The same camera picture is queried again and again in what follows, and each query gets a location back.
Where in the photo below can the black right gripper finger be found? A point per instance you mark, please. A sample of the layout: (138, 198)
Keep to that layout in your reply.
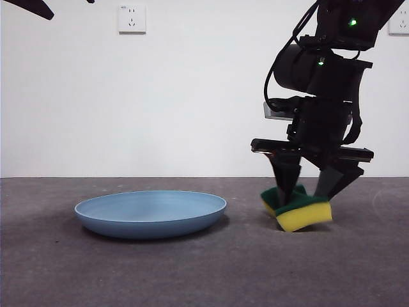
(338, 182)
(286, 176)

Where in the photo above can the yellow sponge with green pad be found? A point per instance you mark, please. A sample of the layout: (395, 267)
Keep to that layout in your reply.
(303, 219)

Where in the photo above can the blue round plate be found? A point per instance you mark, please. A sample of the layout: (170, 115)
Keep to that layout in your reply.
(150, 217)

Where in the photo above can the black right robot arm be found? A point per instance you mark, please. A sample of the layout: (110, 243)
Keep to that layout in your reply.
(326, 73)

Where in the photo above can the white wall socket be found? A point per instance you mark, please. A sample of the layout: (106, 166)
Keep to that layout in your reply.
(132, 20)
(400, 27)

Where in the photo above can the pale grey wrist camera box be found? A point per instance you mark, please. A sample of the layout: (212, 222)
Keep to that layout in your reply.
(274, 112)

